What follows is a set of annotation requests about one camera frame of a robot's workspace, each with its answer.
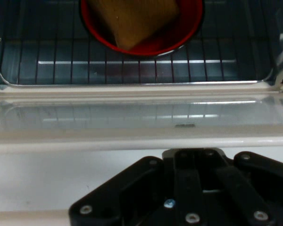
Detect red round plate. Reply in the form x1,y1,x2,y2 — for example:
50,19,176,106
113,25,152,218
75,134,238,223
80,0,205,57

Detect yellow-brown bread slice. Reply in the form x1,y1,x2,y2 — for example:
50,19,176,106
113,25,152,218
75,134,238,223
88,0,180,51

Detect wire oven rack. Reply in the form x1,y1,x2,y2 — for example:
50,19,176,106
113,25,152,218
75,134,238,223
0,0,275,85

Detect oven heating tube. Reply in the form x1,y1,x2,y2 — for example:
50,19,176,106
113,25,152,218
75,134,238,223
37,59,238,65

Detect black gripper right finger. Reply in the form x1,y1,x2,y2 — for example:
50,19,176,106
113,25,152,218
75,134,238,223
198,148,283,226

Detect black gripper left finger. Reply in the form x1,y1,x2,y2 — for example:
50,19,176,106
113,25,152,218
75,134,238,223
69,149,207,226

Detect cream glass oven door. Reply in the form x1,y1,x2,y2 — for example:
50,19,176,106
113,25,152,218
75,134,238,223
0,90,283,155

